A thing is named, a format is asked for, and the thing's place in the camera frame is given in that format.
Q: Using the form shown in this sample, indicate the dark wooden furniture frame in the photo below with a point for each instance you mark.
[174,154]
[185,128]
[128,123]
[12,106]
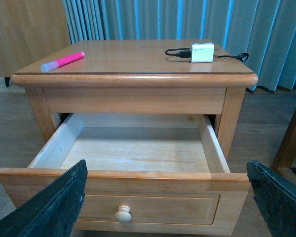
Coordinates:
[286,154]

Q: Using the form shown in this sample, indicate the wooden panel cabinet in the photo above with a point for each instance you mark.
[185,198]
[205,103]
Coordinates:
[29,31]

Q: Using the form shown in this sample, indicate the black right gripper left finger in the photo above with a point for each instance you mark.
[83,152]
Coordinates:
[53,211]

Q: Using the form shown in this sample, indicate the wooden drawer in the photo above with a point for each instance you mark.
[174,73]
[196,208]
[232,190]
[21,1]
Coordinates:
[146,174]

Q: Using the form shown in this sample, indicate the pink marker with clear cap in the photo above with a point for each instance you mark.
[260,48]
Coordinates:
[47,67]

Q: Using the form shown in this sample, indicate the grey pleated curtain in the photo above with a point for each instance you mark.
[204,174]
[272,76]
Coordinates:
[265,29]

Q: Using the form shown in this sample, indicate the white charger block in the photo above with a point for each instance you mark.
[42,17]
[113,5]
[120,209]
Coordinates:
[202,52]

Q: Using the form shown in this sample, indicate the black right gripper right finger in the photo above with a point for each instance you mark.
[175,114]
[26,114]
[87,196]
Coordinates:
[275,197]

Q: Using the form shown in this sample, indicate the wooden nightstand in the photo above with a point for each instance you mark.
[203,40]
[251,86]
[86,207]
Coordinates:
[137,77]

